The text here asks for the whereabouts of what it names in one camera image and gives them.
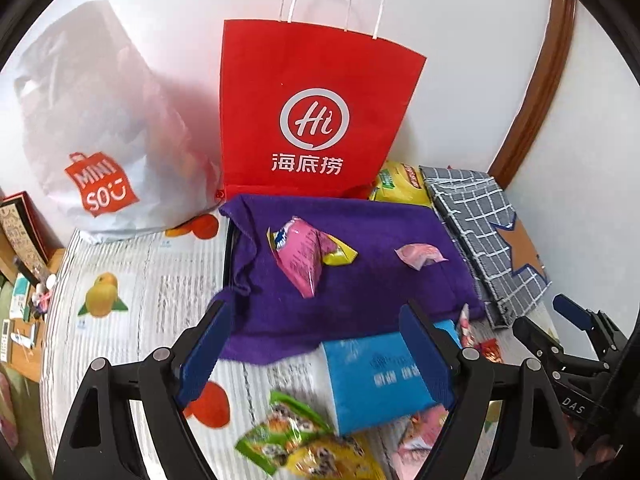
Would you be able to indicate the brown wooden door frame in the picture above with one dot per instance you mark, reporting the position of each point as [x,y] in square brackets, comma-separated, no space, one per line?
[545,85]

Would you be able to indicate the wooden side table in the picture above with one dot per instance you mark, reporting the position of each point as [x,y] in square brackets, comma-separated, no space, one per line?
[30,355]

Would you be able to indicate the green snack packet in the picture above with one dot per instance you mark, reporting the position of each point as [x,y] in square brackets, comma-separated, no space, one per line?
[280,430]

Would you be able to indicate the yellow snack bag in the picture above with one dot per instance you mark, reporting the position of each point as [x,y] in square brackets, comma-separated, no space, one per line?
[400,185]

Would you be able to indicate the small pink candy packet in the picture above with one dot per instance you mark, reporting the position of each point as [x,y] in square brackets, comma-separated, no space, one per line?
[420,255]

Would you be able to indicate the red paper bag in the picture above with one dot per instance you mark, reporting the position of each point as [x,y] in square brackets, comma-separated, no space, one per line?
[310,70]

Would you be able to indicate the teal white small box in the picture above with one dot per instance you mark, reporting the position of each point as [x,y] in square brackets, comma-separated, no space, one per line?
[21,295]

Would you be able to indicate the pink white striped packet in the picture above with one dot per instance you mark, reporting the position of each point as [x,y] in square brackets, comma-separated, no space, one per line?
[466,330]

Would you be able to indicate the fruit printed bed sheet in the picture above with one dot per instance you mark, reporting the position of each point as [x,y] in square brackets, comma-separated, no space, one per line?
[150,285]

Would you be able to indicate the pink foil snack packet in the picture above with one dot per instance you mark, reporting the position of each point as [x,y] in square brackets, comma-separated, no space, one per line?
[300,260]

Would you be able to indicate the patterned brown box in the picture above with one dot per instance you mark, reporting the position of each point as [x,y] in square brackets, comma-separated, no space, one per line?
[17,240]

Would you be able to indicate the dark red box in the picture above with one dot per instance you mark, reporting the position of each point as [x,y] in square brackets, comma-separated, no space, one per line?
[32,207]

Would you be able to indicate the yellow snack packet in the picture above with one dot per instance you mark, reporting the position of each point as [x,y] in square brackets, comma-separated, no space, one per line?
[330,460]

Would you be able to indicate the white plastic bag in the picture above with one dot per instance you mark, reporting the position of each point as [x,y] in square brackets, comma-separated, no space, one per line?
[100,110]

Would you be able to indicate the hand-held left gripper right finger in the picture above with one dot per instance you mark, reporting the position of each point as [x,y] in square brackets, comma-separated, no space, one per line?
[425,355]

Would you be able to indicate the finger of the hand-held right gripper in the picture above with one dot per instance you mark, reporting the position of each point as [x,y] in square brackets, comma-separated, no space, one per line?
[537,337]
[575,310]

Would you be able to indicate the blue tissue pack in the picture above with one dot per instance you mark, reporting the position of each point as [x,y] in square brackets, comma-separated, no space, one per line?
[365,380]

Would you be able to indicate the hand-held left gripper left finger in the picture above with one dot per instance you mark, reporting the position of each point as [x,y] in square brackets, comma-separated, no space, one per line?
[205,350]

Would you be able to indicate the small red snack packet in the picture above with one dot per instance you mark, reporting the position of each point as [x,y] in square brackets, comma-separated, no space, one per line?
[489,351]

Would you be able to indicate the purple cloth bin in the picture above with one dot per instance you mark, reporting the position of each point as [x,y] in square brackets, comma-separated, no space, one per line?
[375,300]

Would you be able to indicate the grey checked star cloth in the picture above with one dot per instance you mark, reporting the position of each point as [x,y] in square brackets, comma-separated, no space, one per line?
[480,240]

